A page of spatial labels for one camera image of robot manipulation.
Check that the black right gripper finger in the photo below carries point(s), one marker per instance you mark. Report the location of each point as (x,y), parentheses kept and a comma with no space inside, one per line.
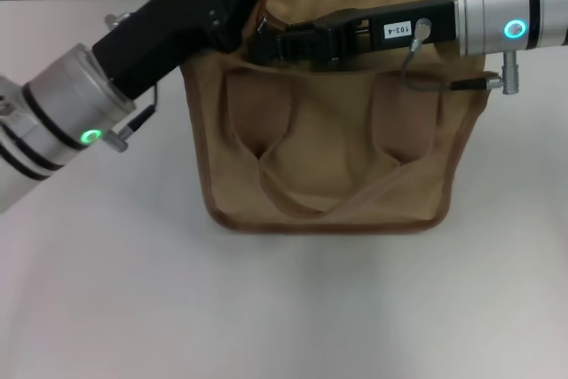
(288,51)

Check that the silver metal zipper pull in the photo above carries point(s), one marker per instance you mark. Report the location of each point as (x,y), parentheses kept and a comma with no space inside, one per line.
(262,25)

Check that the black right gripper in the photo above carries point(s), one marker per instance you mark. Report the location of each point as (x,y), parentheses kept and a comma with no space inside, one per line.
(435,19)

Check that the khaki canvas food bag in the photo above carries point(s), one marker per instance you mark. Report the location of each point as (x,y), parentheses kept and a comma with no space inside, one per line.
(328,152)

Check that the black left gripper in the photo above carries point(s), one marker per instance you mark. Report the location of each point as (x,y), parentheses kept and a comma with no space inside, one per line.
(168,33)

